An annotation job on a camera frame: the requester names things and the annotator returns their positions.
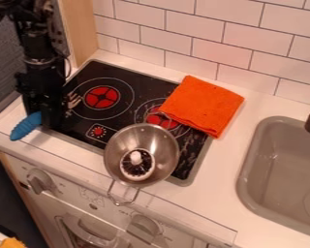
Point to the blue toy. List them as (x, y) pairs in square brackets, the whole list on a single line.
[(26, 126)]

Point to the black and white toy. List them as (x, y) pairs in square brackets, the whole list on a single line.
[(137, 164)]

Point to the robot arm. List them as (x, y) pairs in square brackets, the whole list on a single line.
[(37, 29)]

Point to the silver pot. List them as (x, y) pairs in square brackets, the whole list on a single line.
[(146, 140)]

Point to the orange cloth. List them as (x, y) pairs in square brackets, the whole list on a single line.
[(200, 105)]

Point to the toy sink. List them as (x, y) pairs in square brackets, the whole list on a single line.
[(282, 174)]

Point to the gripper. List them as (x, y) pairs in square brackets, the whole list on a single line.
[(43, 90)]

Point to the toy stove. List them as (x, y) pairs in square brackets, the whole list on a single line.
[(119, 84)]

